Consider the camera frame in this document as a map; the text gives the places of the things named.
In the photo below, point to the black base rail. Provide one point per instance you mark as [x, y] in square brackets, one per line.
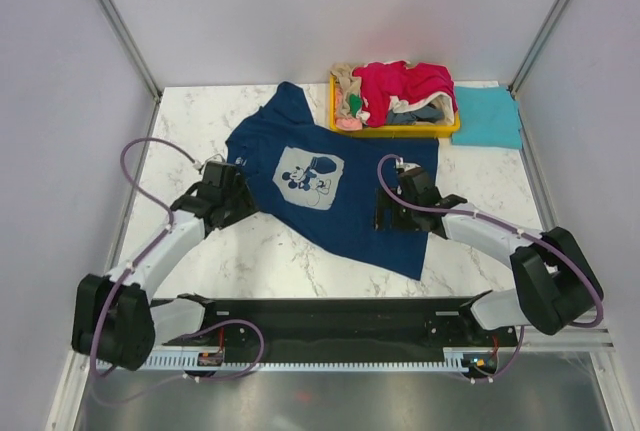
[403, 323]

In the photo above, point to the navy blue printed t-shirt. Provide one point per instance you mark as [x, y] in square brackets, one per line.
[323, 185]

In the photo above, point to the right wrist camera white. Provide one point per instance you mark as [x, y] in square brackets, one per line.
[402, 166]

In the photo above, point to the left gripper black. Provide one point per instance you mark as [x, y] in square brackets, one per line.
[246, 203]

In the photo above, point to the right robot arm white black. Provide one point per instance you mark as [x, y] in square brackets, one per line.
[554, 285]

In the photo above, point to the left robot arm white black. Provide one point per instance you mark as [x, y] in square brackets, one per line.
[117, 319]

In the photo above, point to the aluminium frame post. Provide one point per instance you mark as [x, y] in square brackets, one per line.
[548, 26]
[126, 39]

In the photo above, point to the left aluminium frame post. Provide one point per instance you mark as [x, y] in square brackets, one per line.
[126, 39]

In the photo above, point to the pink cloth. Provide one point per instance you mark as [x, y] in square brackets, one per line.
[349, 124]

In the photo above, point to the folded teal t-shirt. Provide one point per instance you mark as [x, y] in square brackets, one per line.
[489, 117]

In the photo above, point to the grey blue garment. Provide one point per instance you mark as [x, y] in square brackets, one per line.
[425, 114]

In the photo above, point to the right aluminium frame post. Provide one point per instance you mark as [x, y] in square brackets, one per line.
[548, 26]

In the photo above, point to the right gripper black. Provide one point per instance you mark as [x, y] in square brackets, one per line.
[385, 201]

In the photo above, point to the yellow plastic bin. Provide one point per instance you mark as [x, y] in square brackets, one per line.
[413, 131]

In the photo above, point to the beige white green shirt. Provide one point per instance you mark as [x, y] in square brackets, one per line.
[348, 101]

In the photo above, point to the white slotted cable duct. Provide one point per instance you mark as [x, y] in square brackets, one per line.
[315, 359]

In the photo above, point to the red t-shirt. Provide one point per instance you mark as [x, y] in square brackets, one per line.
[400, 87]

